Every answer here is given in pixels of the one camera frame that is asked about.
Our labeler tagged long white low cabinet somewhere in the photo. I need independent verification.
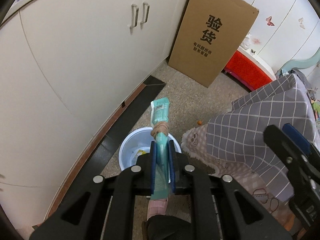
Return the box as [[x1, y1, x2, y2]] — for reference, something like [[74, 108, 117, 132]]
[[1, 0, 186, 229]]

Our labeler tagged tall brown cardboard box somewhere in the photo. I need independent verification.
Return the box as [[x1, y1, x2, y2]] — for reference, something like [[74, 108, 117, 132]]
[[169, 0, 259, 87]]

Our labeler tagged teal snack wrapper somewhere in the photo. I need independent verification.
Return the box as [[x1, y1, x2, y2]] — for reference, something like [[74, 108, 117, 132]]
[[150, 97, 170, 200]]

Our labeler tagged blue plastic trash bin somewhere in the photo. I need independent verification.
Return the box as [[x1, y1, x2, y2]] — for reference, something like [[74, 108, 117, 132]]
[[118, 126, 182, 172]]

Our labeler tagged red storage box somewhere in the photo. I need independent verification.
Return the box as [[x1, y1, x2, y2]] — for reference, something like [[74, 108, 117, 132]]
[[223, 50, 272, 91]]

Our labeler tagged white wardrobe with butterflies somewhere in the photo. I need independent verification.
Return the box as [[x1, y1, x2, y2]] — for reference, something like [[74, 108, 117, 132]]
[[244, 0, 319, 72]]

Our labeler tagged grey checked tablecloth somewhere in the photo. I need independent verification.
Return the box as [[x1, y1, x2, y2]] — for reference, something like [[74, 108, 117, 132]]
[[207, 74, 319, 202]]

